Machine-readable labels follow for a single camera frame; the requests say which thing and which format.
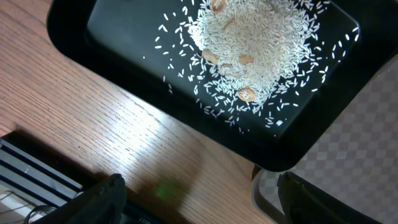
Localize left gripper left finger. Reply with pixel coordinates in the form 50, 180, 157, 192
34, 174, 127, 224

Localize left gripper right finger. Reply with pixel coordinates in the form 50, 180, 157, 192
277, 172, 381, 224

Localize rice leftovers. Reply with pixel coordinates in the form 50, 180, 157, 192
141, 0, 362, 135

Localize black waste tray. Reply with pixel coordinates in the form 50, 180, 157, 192
47, 1, 397, 171

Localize brown serving tray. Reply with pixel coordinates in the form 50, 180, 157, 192
251, 58, 397, 223

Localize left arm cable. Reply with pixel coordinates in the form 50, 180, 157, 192
23, 204, 58, 224

